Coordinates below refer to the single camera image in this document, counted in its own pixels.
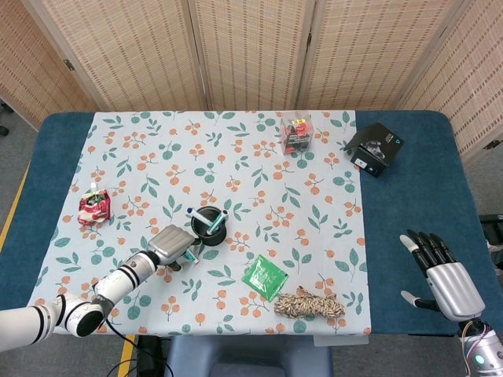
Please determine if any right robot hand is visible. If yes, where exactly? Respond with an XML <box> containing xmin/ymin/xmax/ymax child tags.
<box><xmin>399</xmin><ymin>229</ymin><xmax>486</xmax><ymax>327</ymax></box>

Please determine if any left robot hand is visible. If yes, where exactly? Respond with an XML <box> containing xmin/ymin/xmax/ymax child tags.
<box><xmin>147</xmin><ymin>224</ymin><xmax>197</xmax><ymax>273</ymax></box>

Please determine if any black mesh pen holder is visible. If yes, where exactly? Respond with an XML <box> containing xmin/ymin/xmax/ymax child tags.
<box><xmin>190</xmin><ymin>205</ymin><xmax>228</xmax><ymax>247</ymax></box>

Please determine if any black capped whiteboard marker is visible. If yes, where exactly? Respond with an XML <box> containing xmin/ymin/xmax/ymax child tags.
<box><xmin>204</xmin><ymin>210</ymin><xmax>229</xmax><ymax>236</ymax></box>

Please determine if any blue capped whiteboard marker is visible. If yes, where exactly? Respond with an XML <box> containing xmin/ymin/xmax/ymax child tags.
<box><xmin>186</xmin><ymin>207</ymin><xmax>213</xmax><ymax>227</ymax></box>

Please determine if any black equipment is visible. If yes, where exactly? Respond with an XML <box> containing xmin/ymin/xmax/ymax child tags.
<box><xmin>479</xmin><ymin>214</ymin><xmax>503</xmax><ymax>272</ymax></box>

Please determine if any crumpled red snack pouch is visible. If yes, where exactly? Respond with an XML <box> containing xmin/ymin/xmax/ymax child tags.
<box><xmin>77</xmin><ymin>182</ymin><xmax>112</xmax><ymax>228</ymax></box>

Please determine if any green foil sachet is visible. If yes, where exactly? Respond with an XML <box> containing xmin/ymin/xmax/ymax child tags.
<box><xmin>240</xmin><ymin>254</ymin><xmax>289</xmax><ymax>302</ymax></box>

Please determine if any blue felt table cover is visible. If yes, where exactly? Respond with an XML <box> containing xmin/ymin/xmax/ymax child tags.
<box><xmin>0</xmin><ymin>109</ymin><xmax>488</xmax><ymax>339</ymax></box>

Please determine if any floral printed tablecloth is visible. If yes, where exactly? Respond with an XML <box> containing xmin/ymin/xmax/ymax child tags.
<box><xmin>27</xmin><ymin>109</ymin><xmax>373</xmax><ymax>337</ymax></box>

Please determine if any blue grey chair seat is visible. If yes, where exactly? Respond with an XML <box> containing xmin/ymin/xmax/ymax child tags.
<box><xmin>167</xmin><ymin>335</ymin><xmax>333</xmax><ymax>377</ymax></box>

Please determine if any black cardboard box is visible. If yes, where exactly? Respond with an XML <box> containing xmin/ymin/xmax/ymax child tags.
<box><xmin>342</xmin><ymin>122</ymin><xmax>405</xmax><ymax>178</ymax></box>

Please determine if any clear plastic capsule box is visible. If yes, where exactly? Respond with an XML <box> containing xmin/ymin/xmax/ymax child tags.
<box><xmin>280</xmin><ymin>111</ymin><xmax>315</xmax><ymax>157</ymax></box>

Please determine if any woven folding screen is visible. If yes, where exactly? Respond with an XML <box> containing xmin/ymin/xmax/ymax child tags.
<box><xmin>0</xmin><ymin>0</ymin><xmax>503</xmax><ymax>158</ymax></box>

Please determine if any coloured wrist wire bundle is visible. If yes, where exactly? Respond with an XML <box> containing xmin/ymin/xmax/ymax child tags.
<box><xmin>458</xmin><ymin>324</ymin><xmax>475</xmax><ymax>377</ymax></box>

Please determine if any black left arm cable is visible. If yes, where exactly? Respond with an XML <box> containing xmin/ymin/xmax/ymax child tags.
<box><xmin>92</xmin><ymin>294</ymin><xmax>174</xmax><ymax>377</ymax></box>

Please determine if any speckled beige rope bundle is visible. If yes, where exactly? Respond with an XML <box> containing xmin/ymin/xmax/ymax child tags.
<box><xmin>274</xmin><ymin>285</ymin><xmax>347</xmax><ymax>318</ymax></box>

